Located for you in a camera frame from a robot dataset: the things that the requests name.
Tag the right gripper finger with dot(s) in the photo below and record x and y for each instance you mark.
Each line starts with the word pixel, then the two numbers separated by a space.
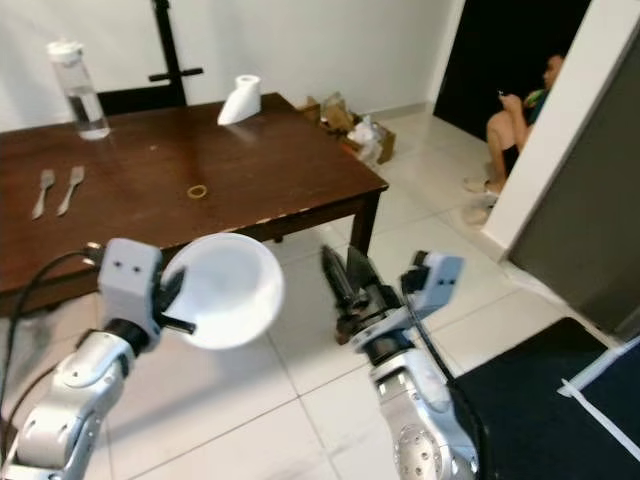
pixel 360 275
pixel 337 280

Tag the white ceramic bowl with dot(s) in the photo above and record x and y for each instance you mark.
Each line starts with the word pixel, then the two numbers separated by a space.
pixel 230 290

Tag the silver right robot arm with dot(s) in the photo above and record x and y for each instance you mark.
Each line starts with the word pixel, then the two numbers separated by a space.
pixel 415 420

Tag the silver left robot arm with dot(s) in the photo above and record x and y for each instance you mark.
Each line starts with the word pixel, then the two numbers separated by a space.
pixel 65 400

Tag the dark brown wooden table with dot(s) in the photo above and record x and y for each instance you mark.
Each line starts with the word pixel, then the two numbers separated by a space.
pixel 140 215

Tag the yellow rubber band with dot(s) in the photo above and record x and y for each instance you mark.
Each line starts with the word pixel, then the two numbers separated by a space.
pixel 188 191

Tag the white plastic bag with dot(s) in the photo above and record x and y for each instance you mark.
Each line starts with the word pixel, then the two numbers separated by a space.
pixel 365 133

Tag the silver metal fork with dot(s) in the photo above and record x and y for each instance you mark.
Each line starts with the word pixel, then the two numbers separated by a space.
pixel 43 192
pixel 72 188

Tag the brown cardboard box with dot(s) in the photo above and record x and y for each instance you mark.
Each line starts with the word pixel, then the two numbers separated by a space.
pixel 335 110

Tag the black floor mat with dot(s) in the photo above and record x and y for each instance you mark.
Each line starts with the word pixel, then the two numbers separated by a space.
pixel 540 420

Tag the white paper towel roll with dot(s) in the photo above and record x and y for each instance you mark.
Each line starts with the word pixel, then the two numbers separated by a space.
pixel 241 102

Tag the seated person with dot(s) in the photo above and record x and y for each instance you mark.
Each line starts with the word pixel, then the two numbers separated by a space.
pixel 510 125

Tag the clear plastic water bottle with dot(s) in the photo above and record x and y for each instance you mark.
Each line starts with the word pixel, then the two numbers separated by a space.
pixel 82 95

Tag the grey door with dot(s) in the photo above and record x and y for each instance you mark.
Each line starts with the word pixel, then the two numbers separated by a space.
pixel 590 230

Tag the black metal stand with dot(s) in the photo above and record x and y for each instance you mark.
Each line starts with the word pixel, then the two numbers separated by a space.
pixel 168 45

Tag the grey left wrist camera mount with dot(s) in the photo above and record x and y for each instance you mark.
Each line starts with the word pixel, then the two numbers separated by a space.
pixel 130 285

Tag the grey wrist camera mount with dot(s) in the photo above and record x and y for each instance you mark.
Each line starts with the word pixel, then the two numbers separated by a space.
pixel 130 285
pixel 440 272

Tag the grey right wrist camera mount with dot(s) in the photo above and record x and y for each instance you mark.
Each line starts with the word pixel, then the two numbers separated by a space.
pixel 440 272

